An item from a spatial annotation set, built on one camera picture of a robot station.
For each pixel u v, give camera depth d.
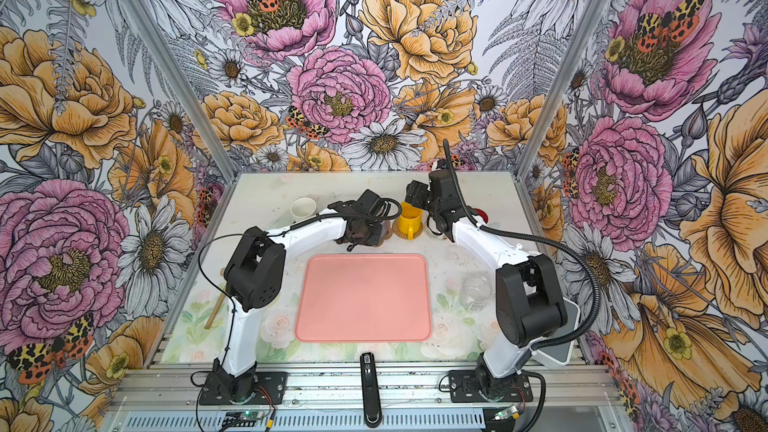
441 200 0.69
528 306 0.46
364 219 0.76
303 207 1.02
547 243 0.48
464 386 0.74
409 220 0.96
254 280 0.54
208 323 0.85
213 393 0.73
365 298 0.89
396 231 1.04
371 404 0.71
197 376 0.75
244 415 0.71
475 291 0.91
